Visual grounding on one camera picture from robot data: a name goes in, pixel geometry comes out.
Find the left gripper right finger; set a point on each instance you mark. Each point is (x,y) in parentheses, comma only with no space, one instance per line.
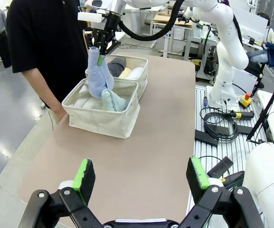
(198,180)

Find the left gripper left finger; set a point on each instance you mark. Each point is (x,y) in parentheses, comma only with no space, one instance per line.
(83,183)

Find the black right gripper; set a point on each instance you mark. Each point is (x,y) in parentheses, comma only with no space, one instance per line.
(106,34)

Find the dark grey towel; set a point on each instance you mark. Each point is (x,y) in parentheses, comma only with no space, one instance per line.
(116,66)

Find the blue cone towel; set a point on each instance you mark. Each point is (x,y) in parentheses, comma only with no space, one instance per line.
(99,80)

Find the yellow towel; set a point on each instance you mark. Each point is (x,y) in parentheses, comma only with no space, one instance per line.
(125,73)

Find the white towel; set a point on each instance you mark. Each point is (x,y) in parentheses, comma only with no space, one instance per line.
(135,73)

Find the green cone towel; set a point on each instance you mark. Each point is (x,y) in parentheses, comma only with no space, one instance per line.
(114,102)

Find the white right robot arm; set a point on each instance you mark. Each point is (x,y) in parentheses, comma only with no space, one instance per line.
(229,47)

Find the person's right forearm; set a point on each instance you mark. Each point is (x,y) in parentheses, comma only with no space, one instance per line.
(47,92)

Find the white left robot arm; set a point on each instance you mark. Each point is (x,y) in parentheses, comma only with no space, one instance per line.
(270,180)

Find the small black box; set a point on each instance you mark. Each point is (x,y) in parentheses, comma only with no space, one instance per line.
(220,166)

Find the flat black plate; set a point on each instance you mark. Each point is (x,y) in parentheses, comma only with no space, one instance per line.
(207,138)

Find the beige fabric storage bin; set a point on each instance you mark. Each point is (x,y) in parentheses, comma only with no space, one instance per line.
(141,71)
(99,121)

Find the person in black polo shirt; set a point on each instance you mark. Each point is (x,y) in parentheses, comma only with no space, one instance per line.
(46,35)

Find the white height adjustable desk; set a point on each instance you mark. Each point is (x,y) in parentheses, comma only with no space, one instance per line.
(172,28)

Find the yellow emergency stop button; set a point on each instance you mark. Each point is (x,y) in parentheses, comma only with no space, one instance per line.
(245,101)

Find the grey metal cabinet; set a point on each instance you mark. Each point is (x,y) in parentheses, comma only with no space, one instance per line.
(198,47)

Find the white desk with keyboard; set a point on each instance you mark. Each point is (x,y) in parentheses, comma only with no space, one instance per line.
(273,114)

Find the black slanted stand pole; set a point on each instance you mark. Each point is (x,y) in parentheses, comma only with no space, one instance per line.
(267,102)

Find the seated person in blue jacket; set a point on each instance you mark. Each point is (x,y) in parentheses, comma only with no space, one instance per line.
(267,45)

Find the white computer monitor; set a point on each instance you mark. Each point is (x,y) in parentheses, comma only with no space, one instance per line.
(251,23)

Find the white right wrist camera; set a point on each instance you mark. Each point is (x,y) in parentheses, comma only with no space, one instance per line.
(89,16)

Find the grey slotted aluminium base plate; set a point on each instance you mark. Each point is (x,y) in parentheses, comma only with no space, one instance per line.
(222,149)

